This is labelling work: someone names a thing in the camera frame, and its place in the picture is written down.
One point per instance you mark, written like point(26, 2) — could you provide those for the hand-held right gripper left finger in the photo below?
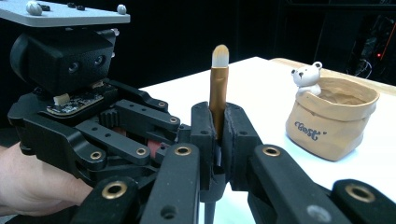
point(205, 137)

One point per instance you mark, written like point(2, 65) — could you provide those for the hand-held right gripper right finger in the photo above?
point(238, 140)

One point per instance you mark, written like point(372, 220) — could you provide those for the thin gold-ferrule brush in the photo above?
point(219, 93)

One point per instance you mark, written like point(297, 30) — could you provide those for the tan bear pen pot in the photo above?
point(327, 130)

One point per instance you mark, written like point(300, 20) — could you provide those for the white table mat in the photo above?
point(264, 93)

